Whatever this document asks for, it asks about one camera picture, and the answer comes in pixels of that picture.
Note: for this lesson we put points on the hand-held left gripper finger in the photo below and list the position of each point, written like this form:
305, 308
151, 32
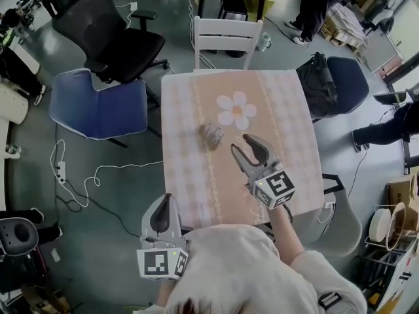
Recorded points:
160, 216
177, 219

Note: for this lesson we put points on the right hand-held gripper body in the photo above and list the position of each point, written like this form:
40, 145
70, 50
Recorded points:
273, 188

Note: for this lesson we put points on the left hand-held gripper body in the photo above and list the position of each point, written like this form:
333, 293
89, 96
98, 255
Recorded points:
158, 260

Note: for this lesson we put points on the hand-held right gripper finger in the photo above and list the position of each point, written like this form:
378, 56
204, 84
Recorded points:
262, 147
241, 160

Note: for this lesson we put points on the person's right forearm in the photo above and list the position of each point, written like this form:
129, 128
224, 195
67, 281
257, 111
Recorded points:
284, 234

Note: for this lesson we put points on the person's left forearm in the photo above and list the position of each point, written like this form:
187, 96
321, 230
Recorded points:
165, 293

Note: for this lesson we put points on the peach checked flower tablecloth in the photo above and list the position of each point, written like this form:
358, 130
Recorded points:
193, 182

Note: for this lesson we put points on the white charger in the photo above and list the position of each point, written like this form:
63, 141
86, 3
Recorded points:
328, 205

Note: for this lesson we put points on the black backpack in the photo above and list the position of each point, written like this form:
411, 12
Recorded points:
317, 87

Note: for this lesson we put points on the grey shell chair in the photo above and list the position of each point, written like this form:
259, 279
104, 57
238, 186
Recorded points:
343, 232

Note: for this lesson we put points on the person's cream top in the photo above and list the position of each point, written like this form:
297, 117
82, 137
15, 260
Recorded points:
245, 273

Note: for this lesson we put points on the small white paper tag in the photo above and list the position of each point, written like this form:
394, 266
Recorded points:
56, 255

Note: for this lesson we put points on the white water bottle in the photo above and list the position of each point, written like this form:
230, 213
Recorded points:
264, 42

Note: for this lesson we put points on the white power strip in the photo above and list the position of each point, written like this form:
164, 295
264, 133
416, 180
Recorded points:
61, 172

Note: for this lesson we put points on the dark blue chair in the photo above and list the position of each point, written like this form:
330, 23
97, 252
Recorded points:
350, 80

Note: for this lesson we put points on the white round disc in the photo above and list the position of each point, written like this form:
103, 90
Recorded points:
379, 225

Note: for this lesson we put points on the blue fabric chair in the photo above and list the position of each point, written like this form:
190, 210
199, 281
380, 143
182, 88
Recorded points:
98, 110

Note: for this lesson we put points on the white wooden chair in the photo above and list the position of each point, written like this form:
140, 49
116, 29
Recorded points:
226, 28

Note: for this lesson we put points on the brown cardboard box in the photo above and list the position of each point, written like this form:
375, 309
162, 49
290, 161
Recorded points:
399, 188

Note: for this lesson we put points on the wooden hoop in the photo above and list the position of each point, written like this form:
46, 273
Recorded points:
389, 237

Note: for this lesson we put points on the black chair headrest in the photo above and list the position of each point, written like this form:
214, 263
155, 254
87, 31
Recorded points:
18, 235

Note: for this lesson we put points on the black stool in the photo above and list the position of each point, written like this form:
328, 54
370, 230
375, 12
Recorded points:
234, 6

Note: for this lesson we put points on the stack of cardboard sheets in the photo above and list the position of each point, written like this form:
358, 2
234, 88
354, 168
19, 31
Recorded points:
347, 28

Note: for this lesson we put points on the white board with black marks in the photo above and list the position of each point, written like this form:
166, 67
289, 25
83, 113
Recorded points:
406, 276

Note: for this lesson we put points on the white table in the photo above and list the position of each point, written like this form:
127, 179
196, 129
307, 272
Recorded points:
10, 108

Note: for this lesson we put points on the black mesh office chair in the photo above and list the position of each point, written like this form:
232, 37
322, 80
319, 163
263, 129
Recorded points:
101, 15

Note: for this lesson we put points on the white wall adapter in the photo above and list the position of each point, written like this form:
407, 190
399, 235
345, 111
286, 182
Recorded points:
133, 6

